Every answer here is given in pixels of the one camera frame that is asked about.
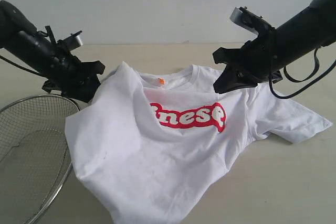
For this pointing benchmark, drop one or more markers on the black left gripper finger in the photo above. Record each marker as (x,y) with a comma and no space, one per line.
(85,90)
(92,68)

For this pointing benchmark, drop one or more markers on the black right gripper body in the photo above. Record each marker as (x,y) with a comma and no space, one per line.
(260,59)

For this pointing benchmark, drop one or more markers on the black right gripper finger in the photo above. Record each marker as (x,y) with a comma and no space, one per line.
(231,79)
(228,55)

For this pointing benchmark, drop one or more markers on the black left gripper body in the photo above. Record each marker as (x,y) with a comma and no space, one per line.
(62,70)

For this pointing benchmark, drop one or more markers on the white t-shirt red print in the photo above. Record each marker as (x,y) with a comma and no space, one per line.
(148,147)

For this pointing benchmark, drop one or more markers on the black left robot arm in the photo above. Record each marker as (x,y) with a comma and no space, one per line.
(22,39)

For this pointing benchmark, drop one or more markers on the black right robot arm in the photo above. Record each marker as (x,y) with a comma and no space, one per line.
(309,30)

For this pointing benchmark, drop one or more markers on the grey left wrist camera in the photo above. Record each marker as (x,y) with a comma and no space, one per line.
(73,41)

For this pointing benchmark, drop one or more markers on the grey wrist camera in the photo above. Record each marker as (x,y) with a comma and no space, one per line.
(73,41)
(242,17)

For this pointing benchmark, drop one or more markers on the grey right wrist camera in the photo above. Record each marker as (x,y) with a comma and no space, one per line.
(242,17)

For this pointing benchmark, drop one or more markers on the metal wire mesh basket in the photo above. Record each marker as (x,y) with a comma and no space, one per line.
(35,158)

